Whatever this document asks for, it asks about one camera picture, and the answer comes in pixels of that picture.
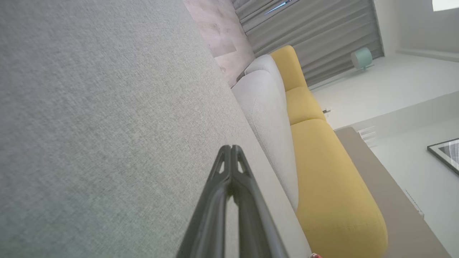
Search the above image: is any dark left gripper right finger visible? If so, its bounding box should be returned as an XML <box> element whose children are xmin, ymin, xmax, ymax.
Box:
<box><xmin>232</xmin><ymin>145</ymin><xmax>288</xmax><ymax>258</ymax></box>

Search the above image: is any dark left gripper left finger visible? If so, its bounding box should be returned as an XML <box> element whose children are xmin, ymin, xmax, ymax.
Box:
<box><xmin>178</xmin><ymin>145</ymin><xmax>232</xmax><ymax>258</ymax></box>

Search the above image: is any wide yellow sofa back cushion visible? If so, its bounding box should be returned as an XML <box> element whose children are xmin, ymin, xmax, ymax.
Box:
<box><xmin>290</xmin><ymin>119</ymin><xmax>389</xmax><ymax>258</ymax></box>

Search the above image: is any grey sofa seat cushion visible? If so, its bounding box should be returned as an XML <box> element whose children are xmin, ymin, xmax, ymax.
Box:
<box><xmin>231</xmin><ymin>69</ymin><xmax>300</xmax><ymax>212</ymax></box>
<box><xmin>245</xmin><ymin>54</ymin><xmax>287</xmax><ymax>108</ymax></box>

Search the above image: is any large grey fabric ottoman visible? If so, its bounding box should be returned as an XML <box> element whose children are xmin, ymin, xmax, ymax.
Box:
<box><xmin>0</xmin><ymin>0</ymin><xmax>312</xmax><ymax>258</ymax></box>

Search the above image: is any beige partition panel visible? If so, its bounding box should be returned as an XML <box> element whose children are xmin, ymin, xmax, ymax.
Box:
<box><xmin>333</xmin><ymin>125</ymin><xmax>453</xmax><ymax>258</ymax></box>

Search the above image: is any white slatted ledge ornament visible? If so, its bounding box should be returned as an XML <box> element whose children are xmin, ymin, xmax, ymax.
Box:
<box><xmin>358</xmin><ymin>125</ymin><xmax>378</xmax><ymax>148</ymax></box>

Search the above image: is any mint floor lamp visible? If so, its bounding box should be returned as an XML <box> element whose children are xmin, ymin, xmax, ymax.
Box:
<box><xmin>351</xmin><ymin>47</ymin><xmax>374</xmax><ymax>71</ymax></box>

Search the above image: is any grey curtain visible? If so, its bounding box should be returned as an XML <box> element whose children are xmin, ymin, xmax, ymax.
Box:
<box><xmin>240</xmin><ymin>0</ymin><xmax>385</xmax><ymax>87</ymax></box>
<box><xmin>231</xmin><ymin>0</ymin><xmax>287</xmax><ymax>14</ymax></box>

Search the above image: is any framed wall picture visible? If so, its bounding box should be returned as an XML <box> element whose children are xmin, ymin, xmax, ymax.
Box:
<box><xmin>427</xmin><ymin>138</ymin><xmax>459</xmax><ymax>176</ymax></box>

